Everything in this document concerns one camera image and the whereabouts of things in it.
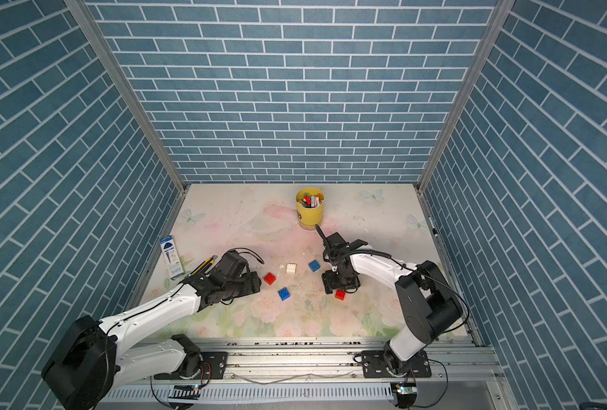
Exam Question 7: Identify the red lego brick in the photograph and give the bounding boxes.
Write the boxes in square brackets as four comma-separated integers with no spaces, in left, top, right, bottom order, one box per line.
[334,290,346,301]
[264,273,276,285]

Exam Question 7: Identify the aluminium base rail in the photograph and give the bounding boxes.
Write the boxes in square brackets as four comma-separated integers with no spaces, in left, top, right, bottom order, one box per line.
[98,341,514,409]

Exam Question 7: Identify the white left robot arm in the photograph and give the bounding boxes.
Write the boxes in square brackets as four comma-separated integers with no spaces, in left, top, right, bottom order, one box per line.
[41,248,261,409]

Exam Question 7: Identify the yellow black utility knife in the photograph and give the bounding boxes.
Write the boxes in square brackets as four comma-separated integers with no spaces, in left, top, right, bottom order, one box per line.
[182,255,217,282]

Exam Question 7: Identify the white blue pen box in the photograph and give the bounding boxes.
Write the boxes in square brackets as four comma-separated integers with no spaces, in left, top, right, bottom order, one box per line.
[160,236,185,280]

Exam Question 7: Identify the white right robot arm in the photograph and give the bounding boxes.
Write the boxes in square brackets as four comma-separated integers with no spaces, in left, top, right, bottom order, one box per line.
[315,225,463,377]

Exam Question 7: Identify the aluminium corner post right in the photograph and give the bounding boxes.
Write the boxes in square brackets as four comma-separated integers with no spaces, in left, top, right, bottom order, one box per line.
[416,0,515,195]

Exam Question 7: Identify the aluminium corner post left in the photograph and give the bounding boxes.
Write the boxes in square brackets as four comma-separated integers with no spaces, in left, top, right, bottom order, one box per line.
[65,0,187,195]

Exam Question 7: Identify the aluminium corner post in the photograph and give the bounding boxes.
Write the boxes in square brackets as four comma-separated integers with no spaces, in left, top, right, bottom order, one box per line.
[65,0,187,195]
[416,0,515,195]

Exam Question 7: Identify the yellow cup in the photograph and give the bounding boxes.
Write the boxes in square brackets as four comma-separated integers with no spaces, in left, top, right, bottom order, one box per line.
[295,187,325,230]

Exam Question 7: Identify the markers in cup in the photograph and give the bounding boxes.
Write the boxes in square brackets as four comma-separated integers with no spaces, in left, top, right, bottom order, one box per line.
[298,193,322,208]

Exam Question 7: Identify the blue lego brick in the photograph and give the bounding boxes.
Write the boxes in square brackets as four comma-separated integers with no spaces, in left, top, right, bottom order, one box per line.
[278,287,291,301]
[309,261,321,272]

